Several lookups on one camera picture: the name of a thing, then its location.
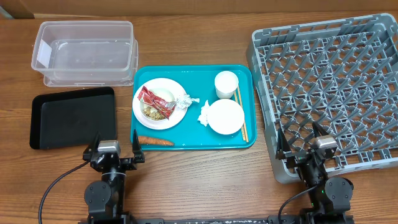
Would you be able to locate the grey dish rack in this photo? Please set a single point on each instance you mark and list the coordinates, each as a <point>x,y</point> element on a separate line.
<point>341,74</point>

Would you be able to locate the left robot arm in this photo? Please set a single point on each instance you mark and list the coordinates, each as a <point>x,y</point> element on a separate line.
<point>105,198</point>

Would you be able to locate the teal serving tray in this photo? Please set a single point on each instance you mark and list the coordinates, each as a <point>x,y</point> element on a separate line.
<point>198,82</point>

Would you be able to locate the white tissue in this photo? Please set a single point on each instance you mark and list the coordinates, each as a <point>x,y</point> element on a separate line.
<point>203,117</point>

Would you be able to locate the wooden chopstick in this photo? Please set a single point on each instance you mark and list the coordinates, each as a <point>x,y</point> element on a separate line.
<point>244,128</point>
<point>239,113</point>

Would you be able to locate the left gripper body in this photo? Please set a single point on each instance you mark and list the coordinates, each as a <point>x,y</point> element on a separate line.
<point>125,165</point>

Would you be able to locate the black tray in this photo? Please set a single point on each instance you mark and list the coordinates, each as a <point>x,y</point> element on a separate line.
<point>72,118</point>

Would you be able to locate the clear plastic bin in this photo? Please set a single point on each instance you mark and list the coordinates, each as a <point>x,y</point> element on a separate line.
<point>86,53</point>

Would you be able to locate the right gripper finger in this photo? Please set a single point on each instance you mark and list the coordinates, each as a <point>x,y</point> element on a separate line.
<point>318,130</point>
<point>283,149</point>

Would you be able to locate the white cup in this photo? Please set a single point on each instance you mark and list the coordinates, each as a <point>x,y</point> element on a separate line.
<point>226,83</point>

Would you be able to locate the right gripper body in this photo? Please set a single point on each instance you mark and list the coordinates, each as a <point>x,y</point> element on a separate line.
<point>310,173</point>

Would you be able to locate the orange carrot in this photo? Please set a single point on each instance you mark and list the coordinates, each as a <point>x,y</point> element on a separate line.
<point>154,141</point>

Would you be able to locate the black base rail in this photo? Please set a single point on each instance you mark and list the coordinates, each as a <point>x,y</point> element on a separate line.
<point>217,221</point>

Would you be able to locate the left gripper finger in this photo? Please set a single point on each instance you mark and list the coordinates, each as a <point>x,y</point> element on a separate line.
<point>136,147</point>
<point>93,145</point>

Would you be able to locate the food scraps and rice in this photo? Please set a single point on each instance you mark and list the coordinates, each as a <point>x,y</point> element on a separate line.
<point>152,113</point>

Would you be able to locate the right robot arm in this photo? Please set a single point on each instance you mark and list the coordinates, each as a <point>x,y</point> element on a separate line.
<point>330,196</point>

